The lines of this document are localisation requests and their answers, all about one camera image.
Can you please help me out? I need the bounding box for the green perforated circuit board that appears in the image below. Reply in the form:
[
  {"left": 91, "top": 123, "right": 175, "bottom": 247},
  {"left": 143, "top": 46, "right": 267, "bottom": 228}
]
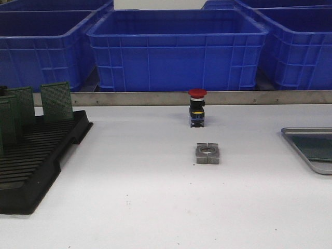
[{"left": 292, "top": 136, "right": 331, "bottom": 162}]

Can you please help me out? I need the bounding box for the rear right green circuit board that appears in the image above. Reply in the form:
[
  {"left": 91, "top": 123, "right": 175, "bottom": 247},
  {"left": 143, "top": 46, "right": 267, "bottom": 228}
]
[{"left": 40, "top": 81, "right": 74, "bottom": 123}]

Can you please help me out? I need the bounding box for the rear left green circuit board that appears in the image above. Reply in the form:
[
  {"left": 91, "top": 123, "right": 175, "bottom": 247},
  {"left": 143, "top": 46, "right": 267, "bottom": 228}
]
[{"left": 5, "top": 86, "right": 36, "bottom": 126}]

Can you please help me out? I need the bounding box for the black slotted board rack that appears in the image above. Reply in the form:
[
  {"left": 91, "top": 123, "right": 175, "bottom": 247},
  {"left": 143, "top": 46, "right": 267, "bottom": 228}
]
[{"left": 1, "top": 110, "right": 93, "bottom": 215}]

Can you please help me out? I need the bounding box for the silver metal tray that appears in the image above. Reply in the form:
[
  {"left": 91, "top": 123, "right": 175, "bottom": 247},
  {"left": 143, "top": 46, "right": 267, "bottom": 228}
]
[{"left": 281, "top": 127, "right": 331, "bottom": 175}]

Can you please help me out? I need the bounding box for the far left green circuit board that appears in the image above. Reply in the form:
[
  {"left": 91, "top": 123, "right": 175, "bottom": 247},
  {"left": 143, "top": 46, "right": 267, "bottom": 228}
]
[{"left": 1, "top": 100, "right": 12, "bottom": 156}]

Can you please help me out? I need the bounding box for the red emergency stop button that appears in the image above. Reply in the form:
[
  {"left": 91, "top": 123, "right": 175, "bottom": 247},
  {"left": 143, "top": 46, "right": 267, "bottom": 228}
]
[{"left": 188, "top": 89, "right": 207, "bottom": 128}]

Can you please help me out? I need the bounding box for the grey metal clamp block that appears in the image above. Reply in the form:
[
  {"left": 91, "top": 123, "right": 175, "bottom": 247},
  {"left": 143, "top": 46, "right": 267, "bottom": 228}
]
[{"left": 195, "top": 143, "right": 220, "bottom": 164}]

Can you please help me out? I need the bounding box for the centre blue plastic crate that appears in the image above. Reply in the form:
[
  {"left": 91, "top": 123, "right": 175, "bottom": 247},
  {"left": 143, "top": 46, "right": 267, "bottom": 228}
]
[{"left": 88, "top": 9, "right": 267, "bottom": 92}]

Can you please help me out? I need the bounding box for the blue plastic crate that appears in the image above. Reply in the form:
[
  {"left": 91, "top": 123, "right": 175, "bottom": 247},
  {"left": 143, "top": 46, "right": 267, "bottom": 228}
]
[
  {"left": 254, "top": 8, "right": 331, "bottom": 90},
  {"left": 1, "top": 10, "right": 98, "bottom": 92},
  {"left": 88, "top": 9, "right": 267, "bottom": 92}
]

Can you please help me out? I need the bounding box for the far right blue crate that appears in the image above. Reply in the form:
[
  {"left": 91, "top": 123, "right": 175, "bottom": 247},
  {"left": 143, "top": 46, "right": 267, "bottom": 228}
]
[{"left": 202, "top": 0, "right": 331, "bottom": 9}]

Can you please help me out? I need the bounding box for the right blue plastic crate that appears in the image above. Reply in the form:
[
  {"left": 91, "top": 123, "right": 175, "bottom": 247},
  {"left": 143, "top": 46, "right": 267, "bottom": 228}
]
[{"left": 254, "top": 8, "right": 331, "bottom": 90}]

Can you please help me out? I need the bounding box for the left blue plastic crate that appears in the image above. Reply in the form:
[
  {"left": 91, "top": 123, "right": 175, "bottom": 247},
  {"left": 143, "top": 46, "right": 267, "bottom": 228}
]
[{"left": 1, "top": 10, "right": 98, "bottom": 92}]

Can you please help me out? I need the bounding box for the far left blue crate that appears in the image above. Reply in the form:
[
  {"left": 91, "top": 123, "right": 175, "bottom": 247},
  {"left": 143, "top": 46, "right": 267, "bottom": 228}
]
[{"left": 1, "top": 0, "right": 114, "bottom": 11}]

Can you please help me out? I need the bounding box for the metal table edge rail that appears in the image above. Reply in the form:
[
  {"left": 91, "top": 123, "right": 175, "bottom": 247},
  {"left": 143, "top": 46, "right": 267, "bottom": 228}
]
[{"left": 33, "top": 90, "right": 332, "bottom": 107}]

